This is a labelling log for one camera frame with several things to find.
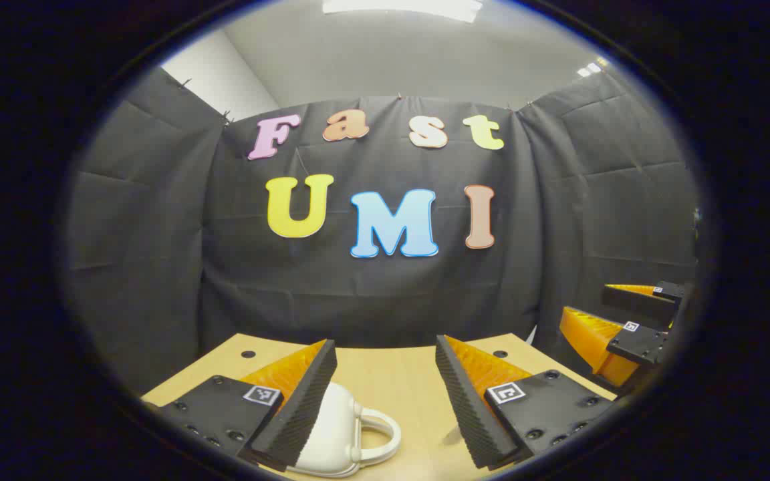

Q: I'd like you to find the white suitcase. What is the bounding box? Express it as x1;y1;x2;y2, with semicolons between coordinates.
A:
291;382;402;478

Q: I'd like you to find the black backdrop cloth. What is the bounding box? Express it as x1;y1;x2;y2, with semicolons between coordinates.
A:
64;65;700;395

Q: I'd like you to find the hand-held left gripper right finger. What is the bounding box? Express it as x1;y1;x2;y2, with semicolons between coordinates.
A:
434;335;618;471

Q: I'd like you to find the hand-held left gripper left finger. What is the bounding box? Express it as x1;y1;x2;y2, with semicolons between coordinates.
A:
148;339;338;472

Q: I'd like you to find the long ceiling light panel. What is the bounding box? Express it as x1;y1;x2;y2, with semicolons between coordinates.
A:
322;0;485;24

